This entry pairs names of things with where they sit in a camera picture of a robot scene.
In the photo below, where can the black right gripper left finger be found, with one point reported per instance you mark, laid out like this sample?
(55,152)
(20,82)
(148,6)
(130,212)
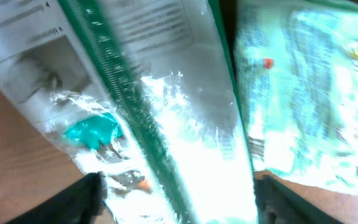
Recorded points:
(79,203)

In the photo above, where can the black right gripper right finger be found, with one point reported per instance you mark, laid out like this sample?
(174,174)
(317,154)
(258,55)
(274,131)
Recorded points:
(276,204)

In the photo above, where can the green glove package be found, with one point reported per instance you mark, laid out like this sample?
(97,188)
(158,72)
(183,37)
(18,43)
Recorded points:
(141,92)

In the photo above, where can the teal wipes packet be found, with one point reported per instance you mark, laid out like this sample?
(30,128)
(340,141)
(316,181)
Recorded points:
(297,76)

